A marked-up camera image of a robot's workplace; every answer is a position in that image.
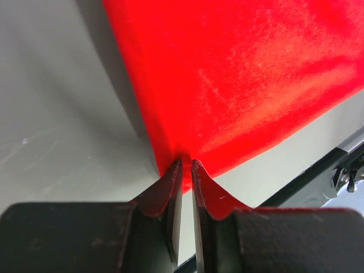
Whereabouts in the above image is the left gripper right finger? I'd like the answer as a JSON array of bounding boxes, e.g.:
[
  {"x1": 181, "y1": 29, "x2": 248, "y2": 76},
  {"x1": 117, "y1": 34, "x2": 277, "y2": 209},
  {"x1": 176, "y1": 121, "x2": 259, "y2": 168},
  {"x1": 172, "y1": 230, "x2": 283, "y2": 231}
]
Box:
[{"x1": 192, "y1": 160, "x2": 363, "y2": 272}]

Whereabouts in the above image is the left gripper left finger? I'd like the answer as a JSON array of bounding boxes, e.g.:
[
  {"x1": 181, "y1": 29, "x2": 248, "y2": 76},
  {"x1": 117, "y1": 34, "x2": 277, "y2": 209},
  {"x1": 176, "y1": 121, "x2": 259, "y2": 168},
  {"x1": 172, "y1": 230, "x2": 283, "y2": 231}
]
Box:
[{"x1": 1, "y1": 161, "x2": 183, "y2": 272}]

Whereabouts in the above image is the red t shirt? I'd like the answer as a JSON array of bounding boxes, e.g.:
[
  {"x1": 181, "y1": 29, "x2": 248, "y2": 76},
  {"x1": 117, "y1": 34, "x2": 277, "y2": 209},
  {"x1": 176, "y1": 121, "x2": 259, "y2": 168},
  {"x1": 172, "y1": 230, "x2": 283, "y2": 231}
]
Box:
[{"x1": 104, "y1": 1, "x2": 363, "y2": 192}]

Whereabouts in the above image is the aluminium frame rail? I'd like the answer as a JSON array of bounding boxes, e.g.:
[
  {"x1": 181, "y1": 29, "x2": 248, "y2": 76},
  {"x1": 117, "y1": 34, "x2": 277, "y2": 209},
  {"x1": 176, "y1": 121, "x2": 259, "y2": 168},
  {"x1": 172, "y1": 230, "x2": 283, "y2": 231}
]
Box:
[{"x1": 337, "y1": 131, "x2": 364, "y2": 153}]

